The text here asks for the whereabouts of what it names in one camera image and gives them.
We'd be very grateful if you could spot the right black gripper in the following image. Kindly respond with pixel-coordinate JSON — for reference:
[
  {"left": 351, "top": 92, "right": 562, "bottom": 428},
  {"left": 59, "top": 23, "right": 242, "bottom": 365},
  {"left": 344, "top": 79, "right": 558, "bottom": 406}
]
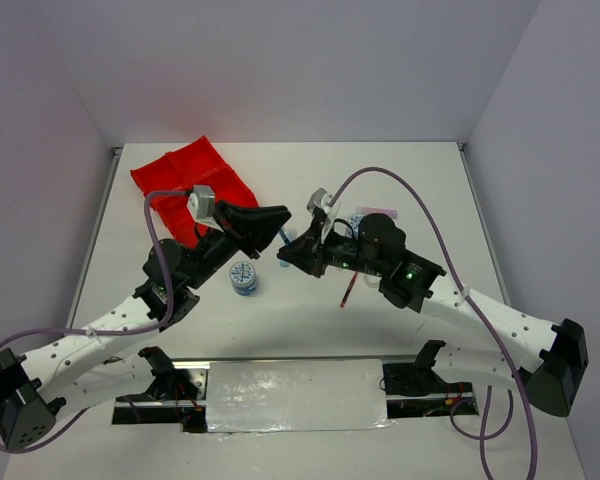
[{"left": 277, "top": 214, "right": 387, "bottom": 276}]

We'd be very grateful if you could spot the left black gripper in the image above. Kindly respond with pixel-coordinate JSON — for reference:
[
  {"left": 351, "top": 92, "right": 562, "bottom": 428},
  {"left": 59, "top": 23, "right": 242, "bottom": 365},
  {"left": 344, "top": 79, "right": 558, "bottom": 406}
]
[{"left": 190, "top": 203, "right": 295, "bottom": 291}]

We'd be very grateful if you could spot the blue pen refill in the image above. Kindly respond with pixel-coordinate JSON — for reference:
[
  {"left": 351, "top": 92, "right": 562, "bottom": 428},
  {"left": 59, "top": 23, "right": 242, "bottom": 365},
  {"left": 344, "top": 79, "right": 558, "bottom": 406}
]
[{"left": 279, "top": 229, "right": 290, "bottom": 245}]

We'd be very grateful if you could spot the red pen refill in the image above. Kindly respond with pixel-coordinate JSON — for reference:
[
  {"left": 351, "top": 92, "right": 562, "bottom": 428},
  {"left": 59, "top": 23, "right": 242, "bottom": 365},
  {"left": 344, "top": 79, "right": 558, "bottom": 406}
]
[{"left": 339, "top": 272, "right": 358, "bottom": 309}]

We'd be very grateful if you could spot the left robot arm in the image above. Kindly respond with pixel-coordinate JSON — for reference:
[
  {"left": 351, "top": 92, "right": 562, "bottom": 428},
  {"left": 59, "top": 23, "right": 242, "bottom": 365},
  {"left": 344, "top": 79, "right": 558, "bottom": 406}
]
[{"left": 0, "top": 201, "right": 291, "bottom": 454}]

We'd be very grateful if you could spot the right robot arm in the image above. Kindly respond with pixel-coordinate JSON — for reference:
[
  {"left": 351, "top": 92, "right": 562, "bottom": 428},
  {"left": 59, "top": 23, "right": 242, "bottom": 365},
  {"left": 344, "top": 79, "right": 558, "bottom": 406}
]
[{"left": 278, "top": 213, "right": 589, "bottom": 417}]

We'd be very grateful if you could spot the blue highlighter marker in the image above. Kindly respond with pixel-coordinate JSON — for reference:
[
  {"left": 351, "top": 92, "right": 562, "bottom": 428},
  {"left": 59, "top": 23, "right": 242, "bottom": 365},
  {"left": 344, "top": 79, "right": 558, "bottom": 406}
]
[{"left": 279, "top": 227, "right": 297, "bottom": 268}]

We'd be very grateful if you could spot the blue paint jar left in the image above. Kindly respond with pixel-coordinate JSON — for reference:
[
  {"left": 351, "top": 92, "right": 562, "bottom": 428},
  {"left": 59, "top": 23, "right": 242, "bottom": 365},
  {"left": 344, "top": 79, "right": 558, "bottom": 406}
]
[{"left": 229, "top": 261, "right": 258, "bottom": 296}]

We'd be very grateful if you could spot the blue paint jar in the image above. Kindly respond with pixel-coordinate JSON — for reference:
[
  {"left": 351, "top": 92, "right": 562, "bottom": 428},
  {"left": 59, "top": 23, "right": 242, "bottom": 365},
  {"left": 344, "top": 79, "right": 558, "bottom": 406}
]
[
  {"left": 229, "top": 261, "right": 258, "bottom": 296},
  {"left": 347, "top": 213, "right": 364, "bottom": 237}
]

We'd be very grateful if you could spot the blue paint jar right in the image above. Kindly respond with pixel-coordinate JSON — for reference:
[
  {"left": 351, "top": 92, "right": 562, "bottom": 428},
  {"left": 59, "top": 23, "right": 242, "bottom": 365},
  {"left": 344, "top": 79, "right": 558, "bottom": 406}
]
[{"left": 347, "top": 213, "right": 364, "bottom": 237}]

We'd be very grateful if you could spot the pink highlighter marker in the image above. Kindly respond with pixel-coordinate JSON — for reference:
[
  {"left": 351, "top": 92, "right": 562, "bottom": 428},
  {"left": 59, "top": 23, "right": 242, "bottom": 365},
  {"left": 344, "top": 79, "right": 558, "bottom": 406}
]
[{"left": 356, "top": 206, "right": 398, "bottom": 219}]

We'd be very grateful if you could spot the small clear tape roll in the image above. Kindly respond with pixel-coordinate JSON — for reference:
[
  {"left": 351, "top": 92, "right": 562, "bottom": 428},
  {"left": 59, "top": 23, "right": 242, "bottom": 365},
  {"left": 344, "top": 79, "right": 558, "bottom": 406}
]
[{"left": 364, "top": 277, "right": 380, "bottom": 289}]

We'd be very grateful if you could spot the red four-compartment tray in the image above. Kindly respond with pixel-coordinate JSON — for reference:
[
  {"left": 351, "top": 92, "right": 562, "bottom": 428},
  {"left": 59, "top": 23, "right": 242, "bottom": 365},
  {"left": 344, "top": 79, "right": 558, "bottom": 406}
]
[{"left": 130, "top": 136, "right": 258, "bottom": 248}]

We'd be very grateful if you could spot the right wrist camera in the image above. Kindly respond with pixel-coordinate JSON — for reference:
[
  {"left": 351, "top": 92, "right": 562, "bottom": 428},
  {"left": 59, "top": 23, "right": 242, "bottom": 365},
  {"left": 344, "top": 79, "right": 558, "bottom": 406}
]
[{"left": 306, "top": 188, "right": 333, "bottom": 214}]

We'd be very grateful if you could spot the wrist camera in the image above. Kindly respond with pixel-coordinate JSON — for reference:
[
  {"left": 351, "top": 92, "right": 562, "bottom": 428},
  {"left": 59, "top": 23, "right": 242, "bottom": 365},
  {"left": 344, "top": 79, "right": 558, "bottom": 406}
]
[
  {"left": 187, "top": 185, "right": 218, "bottom": 228},
  {"left": 306, "top": 188, "right": 333, "bottom": 214}
]

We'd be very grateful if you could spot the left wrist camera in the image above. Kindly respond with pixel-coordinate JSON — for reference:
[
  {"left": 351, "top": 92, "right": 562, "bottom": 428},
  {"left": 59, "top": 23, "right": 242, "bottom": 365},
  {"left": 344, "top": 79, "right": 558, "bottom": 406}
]
[{"left": 187, "top": 185, "right": 218, "bottom": 228}]

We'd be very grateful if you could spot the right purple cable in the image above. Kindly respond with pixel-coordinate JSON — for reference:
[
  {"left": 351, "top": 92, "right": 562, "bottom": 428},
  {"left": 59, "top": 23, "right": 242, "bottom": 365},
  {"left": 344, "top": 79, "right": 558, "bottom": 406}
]
[{"left": 329, "top": 167, "right": 539, "bottom": 480}]

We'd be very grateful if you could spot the purple cable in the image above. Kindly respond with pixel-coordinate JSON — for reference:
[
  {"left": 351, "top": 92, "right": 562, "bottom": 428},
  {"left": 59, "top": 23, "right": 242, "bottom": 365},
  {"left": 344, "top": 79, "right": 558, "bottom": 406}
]
[
  {"left": 0, "top": 189, "right": 199, "bottom": 454},
  {"left": 329, "top": 167, "right": 539, "bottom": 480}
]

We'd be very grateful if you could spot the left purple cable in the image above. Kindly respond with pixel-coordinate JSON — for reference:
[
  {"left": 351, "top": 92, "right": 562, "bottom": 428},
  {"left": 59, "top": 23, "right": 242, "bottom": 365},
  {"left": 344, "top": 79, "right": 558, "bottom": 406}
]
[{"left": 0, "top": 189, "right": 199, "bottom": 454}]

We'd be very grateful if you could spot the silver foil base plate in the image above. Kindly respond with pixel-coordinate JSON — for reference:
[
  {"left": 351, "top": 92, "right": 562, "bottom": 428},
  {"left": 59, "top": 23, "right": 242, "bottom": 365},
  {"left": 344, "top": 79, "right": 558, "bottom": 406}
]
[{"left": 206, "top": 359, "right": 389, "bottom": 433}]

